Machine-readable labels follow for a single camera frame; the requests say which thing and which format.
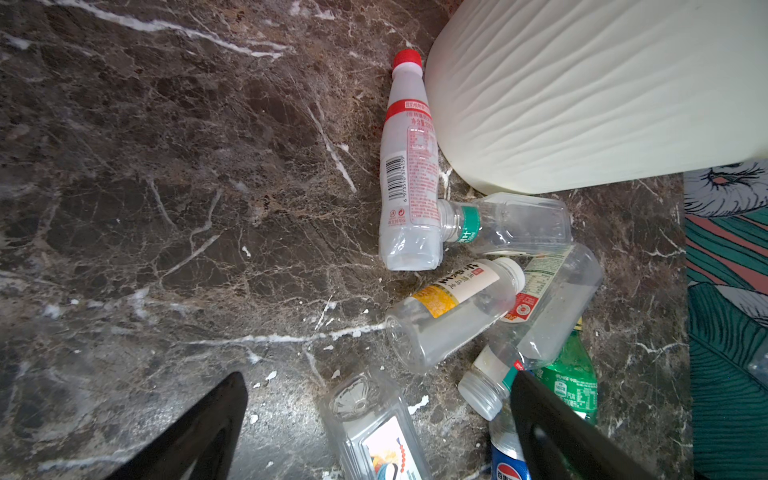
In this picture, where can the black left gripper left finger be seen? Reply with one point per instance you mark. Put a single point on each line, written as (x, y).
(200, 444)

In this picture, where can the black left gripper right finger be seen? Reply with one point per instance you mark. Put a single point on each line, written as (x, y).
(558, 444)

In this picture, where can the small clear bottle blue cap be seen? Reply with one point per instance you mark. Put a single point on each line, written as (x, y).
(507, 458)

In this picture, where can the small green Sprite bottle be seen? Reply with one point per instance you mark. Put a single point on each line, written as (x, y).
(572, 377)

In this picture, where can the clear bottle sunflower label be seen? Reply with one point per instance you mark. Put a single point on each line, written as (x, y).
(559, 287)

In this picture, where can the clear bottle green cap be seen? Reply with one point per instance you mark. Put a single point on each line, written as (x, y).
(370, 429)

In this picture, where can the white ribbed trash bin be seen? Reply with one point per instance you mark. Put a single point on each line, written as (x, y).
(536, 97)

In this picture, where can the clear bottle green band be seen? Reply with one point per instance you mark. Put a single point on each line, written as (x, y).
(506, 223)

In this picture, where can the white opaque bottle red cap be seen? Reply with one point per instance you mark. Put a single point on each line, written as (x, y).
(410, 236)

